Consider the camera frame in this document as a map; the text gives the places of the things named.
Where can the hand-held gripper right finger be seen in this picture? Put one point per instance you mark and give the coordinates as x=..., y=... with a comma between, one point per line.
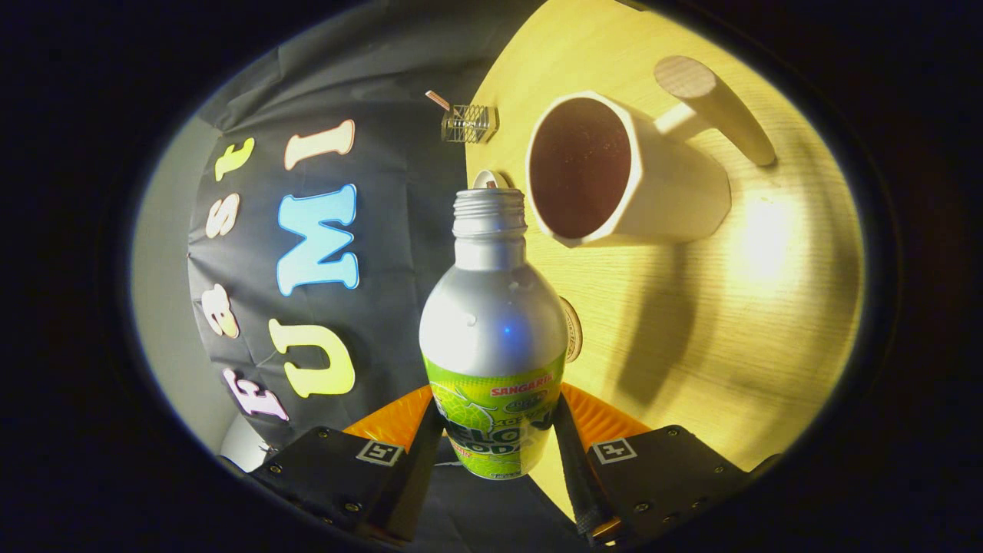
x=576, y=484

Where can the pink striped straw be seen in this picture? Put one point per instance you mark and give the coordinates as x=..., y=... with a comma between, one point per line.
x=438, y=100

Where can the white oval plate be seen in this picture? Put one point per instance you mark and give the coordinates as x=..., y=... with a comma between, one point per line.
x=491, y=180

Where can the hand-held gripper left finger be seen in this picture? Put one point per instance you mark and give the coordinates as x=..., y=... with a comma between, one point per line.
x=411, y=484

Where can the silver green juice bottle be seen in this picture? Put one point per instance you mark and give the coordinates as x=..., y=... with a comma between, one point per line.
x=491, y=322

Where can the light wooden table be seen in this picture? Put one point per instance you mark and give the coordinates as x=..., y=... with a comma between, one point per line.
x=729, y=322

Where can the round cork coaster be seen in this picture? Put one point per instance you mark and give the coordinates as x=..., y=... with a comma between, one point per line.
x=573, y=330

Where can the black backdrop cloth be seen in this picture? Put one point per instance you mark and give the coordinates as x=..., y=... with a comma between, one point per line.
x=384, y=192

